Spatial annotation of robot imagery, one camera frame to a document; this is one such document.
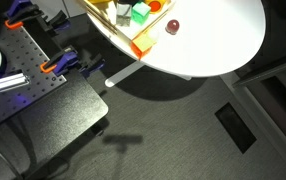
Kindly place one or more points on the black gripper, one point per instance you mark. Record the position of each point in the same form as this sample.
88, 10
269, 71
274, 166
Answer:
128, 1

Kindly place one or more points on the grey cube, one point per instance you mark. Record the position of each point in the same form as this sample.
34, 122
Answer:
123, 16

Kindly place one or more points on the green cube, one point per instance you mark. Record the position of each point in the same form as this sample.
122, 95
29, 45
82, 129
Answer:
141, 14

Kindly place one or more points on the wooden crate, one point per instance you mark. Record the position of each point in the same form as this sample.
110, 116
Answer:
116, 31

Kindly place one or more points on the orange cube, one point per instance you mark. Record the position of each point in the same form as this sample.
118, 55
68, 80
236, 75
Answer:
143, 45

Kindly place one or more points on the orange block with red circle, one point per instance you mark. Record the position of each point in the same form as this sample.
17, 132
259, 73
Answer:
155, 6

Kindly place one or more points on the dark red ball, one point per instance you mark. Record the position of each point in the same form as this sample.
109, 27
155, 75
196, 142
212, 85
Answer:
172, 26

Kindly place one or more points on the white table base legs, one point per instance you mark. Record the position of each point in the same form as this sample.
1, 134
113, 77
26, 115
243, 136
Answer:
124, 74

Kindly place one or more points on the purple black spring clamp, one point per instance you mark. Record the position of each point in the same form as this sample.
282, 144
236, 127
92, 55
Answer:
64, 61
26, 11

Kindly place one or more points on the black perforated breadboard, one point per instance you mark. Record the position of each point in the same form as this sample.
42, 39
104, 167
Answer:
23, 56

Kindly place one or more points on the black cart top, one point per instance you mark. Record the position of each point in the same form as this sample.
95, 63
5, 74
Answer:
66, 110

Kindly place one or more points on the aluminium extrusion bar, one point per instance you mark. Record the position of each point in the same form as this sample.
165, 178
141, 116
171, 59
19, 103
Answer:
8, 82

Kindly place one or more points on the dark rectangular floor hatch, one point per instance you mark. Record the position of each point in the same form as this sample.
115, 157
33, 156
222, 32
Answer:
235, 127

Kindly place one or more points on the dark metal window frame rail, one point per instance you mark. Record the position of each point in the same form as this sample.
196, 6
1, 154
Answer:
269, 68

